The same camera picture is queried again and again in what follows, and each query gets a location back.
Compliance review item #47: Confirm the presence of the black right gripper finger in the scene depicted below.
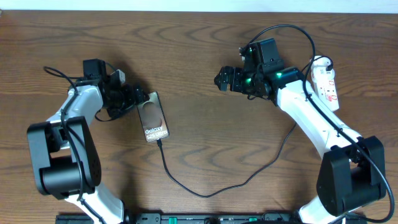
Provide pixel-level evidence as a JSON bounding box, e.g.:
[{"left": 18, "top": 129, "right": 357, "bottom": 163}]
[
  {"left": 218, "top": 66, "right": 235, "bottom": 78},
  {"left": 214, "top": 74, "right": 229, "bottom": 91}
]

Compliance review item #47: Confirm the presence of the black charger cable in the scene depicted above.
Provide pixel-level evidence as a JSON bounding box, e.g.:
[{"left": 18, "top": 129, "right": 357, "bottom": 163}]
[{"left": 156, "top": 55, "right": 334, "bottom": 198}]

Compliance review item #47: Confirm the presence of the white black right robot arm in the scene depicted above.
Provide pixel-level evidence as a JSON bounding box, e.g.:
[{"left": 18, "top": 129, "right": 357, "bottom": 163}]
[{"left": 214, "top": 66, "right": 393, "bottom": 223}]

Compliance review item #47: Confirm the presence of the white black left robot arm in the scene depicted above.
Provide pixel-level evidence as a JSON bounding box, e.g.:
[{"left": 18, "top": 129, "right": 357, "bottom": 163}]
[{"left": 27, "top": 78, "right": 147, "bottom": 223}]

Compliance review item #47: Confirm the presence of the white power strip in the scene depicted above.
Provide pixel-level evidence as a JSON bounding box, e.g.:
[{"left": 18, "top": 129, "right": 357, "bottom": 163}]
[{"left": 311, "top": 55, "right": 340, "bottom": 111}]

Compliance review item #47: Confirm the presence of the black left camera cable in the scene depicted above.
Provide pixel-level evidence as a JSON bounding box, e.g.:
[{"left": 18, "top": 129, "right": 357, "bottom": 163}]
[{"left": 43, "top": 62, "right": 119, "bottom": 224}]

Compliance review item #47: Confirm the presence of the black camera cable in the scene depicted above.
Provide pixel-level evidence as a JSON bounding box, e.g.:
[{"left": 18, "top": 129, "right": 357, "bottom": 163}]
[
  {"left": 245, "top": 24, "right": 396, "bottom": 224},
  {"left": 43, "top": 62, "right": 119, "bottom": 224}
]

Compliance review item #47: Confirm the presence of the black right camera cable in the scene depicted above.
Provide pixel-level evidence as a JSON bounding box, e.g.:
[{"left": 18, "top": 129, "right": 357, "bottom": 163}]
[{"left": 245, "top": 24, "right": 396, "bottom": 224}]

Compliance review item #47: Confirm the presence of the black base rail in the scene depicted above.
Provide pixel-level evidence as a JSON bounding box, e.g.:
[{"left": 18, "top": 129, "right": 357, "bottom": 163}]
[{"left": 55, "top": 212, "right": 301, "bottom": 224}]

